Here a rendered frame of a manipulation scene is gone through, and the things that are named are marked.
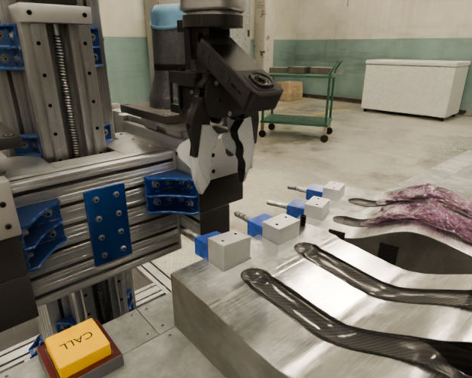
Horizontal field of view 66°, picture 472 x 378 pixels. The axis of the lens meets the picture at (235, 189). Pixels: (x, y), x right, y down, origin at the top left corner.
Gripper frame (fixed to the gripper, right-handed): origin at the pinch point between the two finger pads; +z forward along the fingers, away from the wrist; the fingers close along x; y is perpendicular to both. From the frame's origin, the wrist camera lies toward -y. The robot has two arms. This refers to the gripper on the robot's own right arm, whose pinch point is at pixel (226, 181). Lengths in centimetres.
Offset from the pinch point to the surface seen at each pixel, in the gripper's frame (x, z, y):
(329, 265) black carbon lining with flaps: -10.9, 12.8, -10.0
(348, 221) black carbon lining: -30.8, 15.9, -0.6
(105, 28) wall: -207, -40, 539
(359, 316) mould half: -4.2, 12.3, -19.1
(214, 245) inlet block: 2.2, 9.1, 0.1
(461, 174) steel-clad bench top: -96, 21, 0
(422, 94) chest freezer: -620, 59, 237
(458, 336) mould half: -3.7, 7.9, -28.8
